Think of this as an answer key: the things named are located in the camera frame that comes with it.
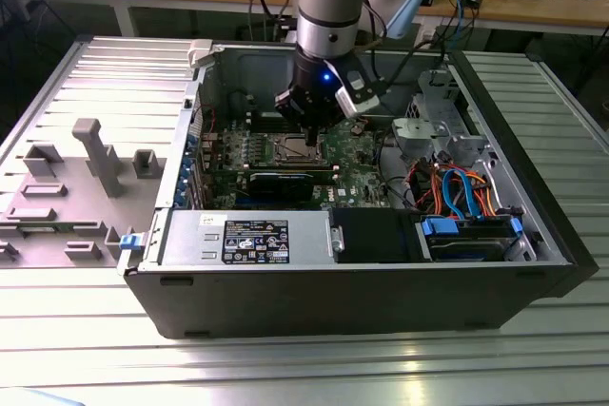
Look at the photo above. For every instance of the silver CPU green edge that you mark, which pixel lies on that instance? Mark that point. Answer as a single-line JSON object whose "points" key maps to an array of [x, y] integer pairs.
{"points": [[292, 147]]}

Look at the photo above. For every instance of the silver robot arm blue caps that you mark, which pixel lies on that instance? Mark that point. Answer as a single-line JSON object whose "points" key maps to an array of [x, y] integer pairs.
{"points": [[328, 2]]}

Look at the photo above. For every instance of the round coin cell battery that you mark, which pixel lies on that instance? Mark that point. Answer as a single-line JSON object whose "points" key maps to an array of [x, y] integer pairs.
{"points": [[359, 130]]}

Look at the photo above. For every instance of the green motherboard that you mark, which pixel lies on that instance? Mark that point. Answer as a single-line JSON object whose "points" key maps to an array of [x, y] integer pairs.
{"points": [[361, 173]]}

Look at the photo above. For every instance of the black graphics card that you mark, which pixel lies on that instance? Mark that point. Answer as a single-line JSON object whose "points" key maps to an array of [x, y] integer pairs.
{"points": [[280, 186]]}

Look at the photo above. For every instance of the silver metal drive cage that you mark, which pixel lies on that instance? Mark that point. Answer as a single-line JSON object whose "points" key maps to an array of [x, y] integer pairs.
{"points": [[418, 135]]}

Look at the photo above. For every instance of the pale grey case latch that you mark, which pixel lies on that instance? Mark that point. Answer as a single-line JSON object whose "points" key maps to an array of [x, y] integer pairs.
{"points": [[200, 54]]}

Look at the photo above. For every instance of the grey power supply unit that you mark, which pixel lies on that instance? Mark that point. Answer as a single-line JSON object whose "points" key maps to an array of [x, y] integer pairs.
{"points": [[190, 235]]}

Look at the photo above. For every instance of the small black adapter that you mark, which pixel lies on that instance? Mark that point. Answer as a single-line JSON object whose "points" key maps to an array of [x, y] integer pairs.
{"points": [[473, 0]]}

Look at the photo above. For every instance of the black PC case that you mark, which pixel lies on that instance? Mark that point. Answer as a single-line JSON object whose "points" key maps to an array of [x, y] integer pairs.
{"points": [[333, 301]]}

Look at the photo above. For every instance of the hard disk in blue carrier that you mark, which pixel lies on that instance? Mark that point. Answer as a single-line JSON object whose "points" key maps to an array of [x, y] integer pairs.
{"points": [[468, 249]]}

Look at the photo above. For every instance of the blue case latch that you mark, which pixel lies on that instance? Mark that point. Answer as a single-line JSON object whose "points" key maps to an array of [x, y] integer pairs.
{"points": [[131, 242]]}

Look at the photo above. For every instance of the grey parts rack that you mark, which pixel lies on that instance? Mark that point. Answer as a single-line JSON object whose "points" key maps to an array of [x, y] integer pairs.
{"points": [[66, 206]]}

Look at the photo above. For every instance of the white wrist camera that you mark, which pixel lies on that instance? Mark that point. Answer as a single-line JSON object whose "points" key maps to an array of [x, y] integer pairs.
{"points": [[357, 94]]}

